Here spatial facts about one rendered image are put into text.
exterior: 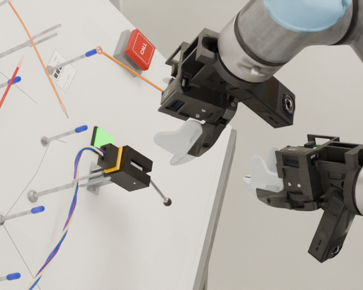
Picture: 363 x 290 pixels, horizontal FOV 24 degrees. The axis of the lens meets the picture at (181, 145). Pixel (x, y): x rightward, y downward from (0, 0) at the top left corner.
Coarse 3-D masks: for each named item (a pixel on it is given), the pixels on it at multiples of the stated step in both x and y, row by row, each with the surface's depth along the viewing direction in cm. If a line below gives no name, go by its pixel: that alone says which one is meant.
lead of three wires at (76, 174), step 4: (80, 148) 113; (84, 148) 113; (88, 148) 114; (92, 148) 115; (96, 148) 116; (80, 152) 112; (100, 152) 116; (104, 152) 117; (76, 156) 111; (80, 156) 112; (76, 160) 111; (76, 164) 110; (76, 168) 110; (76, 172) 110; (76, 176) 109
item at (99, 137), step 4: (96, 128) 127; (100, 128) 127; (96, 132) 126; (100, 132) 126; (104, 132) 127; (92, 136) 126; (96, 136) 126; (100, 136) 126; (104, 136) 127; (108, 136) 128; (112, 136) 128; (92, 140) 126; (96, 140) 126; (100, 140) 126; (104, 140) 127; (108, 140) 127; (112, 140) 128; (92, 144) 125; (96, 144) 125; (100, 144) 126; (96, 152) 126
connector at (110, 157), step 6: (108, 144) 117; (108, 150) 117; (114, 150) 118; (102, 156) 117; (108, 156) 116; (114, 156) 117; (102, 162) 116; (108, 162) 116; (114, 162) 117; (108, 168) 118
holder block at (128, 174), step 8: (128, 152) 118; (136, 152) 119; (120, 160) 118; (128, 160) 118; (136, 160) 119; (144, 160) 120; (120, 168) 117; (128, 168) 117; (136, 168) 119; (144, 168) 121; (104, 176) 119; (112, 176) 118; (120, 176) 118; (128, 176) 118; (136, 176) 118; (144, 176) 120; (120, 184) 120; (128, 184) 120; (136, 184) 120; (144, 184) 119
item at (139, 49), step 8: (136, 32) 135; (128, 40) 134; (136, 40) 134; (144, 40) 136; (128, 48) 133; (136, 48) 134; (144, 48) 135; (152, 48) 137; (136, 56) 133; (144, 56) 135; (152, 56) 137; (144, 64) 135
